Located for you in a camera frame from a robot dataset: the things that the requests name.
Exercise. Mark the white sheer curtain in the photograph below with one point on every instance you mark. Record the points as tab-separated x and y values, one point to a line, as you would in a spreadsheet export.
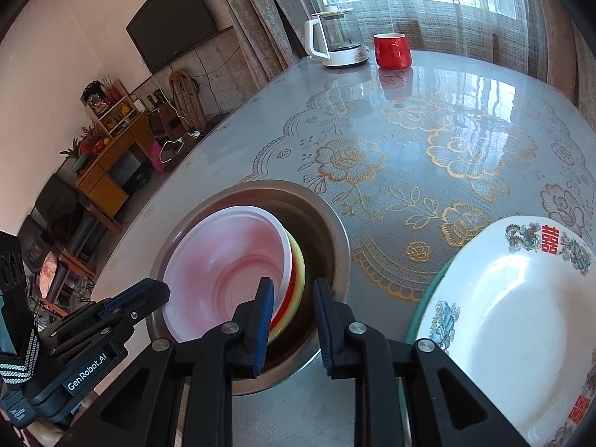
442	14

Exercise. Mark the pink bag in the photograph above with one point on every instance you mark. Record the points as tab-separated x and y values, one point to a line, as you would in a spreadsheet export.
157	157

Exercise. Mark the white electric glass kettle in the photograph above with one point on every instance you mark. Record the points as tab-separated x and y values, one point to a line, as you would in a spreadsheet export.
335	42

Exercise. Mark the wooden folding chair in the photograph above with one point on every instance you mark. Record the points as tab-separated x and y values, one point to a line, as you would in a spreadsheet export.
188	100

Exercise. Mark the black speaker box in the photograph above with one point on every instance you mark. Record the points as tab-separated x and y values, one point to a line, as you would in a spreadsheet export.
158	123

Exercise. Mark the red mug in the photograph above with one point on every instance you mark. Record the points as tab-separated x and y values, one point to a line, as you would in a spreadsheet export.
392	51

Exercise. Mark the yellow plastic bowl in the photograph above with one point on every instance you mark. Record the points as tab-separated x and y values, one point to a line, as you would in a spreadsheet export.
298	265

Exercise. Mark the wooden shelf with ornaments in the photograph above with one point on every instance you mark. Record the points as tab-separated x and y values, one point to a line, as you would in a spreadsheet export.
111	105

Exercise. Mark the black wall television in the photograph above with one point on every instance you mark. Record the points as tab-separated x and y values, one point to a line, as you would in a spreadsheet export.
172	18

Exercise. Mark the wooden sideboard cabinet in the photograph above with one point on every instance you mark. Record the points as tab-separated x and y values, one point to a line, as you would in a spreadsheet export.
107	167

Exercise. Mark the dark chair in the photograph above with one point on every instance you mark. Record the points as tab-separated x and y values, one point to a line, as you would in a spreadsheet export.
58	209

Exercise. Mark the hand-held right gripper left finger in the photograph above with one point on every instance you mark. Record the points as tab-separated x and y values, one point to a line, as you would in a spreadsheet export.
263	326

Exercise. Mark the stainless steel bowl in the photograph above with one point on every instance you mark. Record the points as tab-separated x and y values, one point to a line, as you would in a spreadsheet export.
321	237

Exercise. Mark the large white floral plate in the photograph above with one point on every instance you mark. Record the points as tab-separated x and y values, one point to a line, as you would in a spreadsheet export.
512	316

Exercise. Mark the lace floral tablecloth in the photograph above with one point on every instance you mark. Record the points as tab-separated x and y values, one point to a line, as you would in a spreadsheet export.
419	149

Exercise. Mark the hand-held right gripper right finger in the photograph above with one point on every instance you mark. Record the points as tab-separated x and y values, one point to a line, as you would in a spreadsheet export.
324	330

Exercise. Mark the person's left forearm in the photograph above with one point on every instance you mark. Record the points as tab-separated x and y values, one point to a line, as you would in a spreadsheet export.
18	358

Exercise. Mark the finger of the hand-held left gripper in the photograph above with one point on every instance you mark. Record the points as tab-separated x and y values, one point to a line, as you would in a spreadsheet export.
139	295

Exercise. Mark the beige patterned curtain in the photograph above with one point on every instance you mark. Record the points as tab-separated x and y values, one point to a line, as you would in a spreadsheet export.
568	32
260	18

